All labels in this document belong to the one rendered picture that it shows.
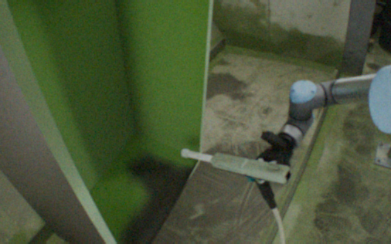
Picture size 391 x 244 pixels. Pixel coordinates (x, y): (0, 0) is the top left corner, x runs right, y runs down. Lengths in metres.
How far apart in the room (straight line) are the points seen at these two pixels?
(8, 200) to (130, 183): 0.78
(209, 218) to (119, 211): 0.59
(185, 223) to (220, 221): 0.19
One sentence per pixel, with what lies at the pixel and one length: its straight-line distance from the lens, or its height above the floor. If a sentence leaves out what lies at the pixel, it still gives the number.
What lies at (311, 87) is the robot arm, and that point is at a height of 0.85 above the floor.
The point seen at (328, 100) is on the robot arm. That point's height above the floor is 0.81.
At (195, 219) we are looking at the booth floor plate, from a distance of 1.68.
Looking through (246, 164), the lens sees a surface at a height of 0.73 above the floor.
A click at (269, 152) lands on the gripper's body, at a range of 1.05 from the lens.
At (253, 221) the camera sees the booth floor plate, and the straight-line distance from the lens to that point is 1.64.
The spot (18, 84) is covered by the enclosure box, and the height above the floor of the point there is 1.35.
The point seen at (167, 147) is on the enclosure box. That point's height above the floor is 0.50.
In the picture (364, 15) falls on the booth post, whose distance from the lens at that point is 2.45.
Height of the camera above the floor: 1.49
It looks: 42 degrees down
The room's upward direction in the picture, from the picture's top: 11 degrees counter-clockwise
